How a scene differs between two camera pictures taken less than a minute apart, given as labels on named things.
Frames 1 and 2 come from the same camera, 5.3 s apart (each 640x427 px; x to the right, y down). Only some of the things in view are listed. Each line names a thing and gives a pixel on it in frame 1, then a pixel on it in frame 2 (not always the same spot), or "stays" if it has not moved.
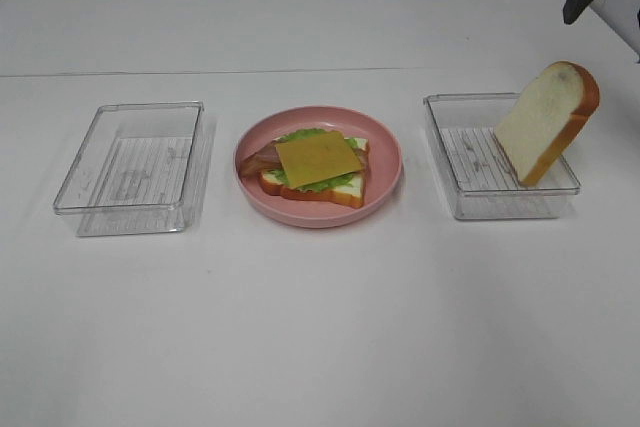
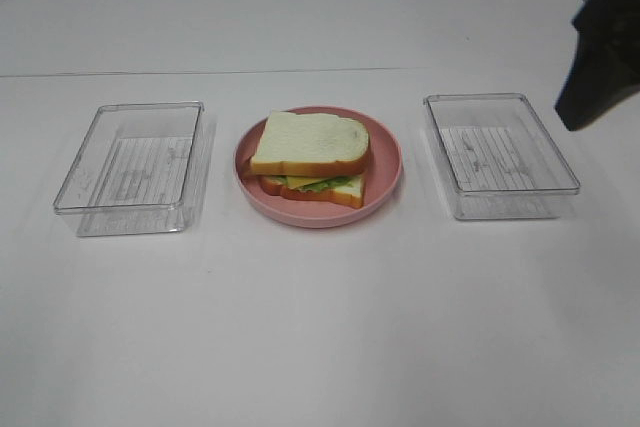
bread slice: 350,194 stays
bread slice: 540,128 to 311,144
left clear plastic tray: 134,169 stays
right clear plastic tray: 475,169 stays
